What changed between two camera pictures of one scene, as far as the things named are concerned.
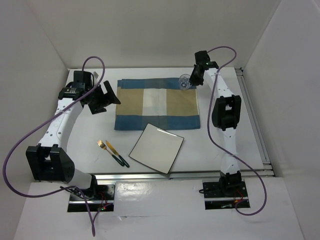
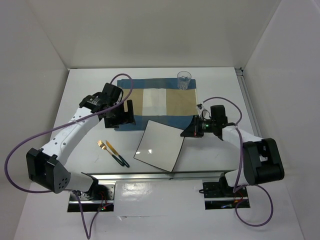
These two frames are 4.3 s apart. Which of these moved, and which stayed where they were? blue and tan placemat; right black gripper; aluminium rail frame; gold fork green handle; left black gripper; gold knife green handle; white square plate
Moved: right black gripper; left black gripper; white square plate
Stayed: gold knife green handle; aluminium rail frame; gold fork green handle; blue and tan placemat
